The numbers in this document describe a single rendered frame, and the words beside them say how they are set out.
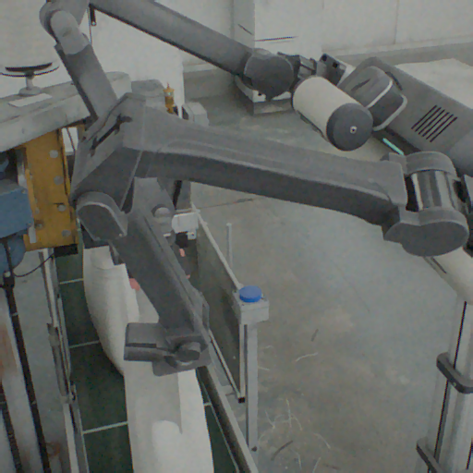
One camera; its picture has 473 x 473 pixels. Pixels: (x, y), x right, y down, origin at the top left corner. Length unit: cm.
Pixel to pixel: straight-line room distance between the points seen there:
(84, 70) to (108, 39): 320
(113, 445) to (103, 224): 142
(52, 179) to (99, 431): 83
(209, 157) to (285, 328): 245
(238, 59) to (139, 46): 319
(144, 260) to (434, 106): 48
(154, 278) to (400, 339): 229
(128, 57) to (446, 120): 357
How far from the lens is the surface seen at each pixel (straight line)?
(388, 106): 110
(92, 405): 227
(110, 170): 73
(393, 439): 269
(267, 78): 131
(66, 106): 156
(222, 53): 130
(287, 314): 322
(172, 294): 96
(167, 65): 454
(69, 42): 120
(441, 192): 83
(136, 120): 72
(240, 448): 204
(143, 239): 85
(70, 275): 289
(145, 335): 112
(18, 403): 214
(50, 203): 173
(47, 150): 168
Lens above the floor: 190
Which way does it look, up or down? 30 degrees down
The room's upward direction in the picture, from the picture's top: 1 degrees counter-clockwise
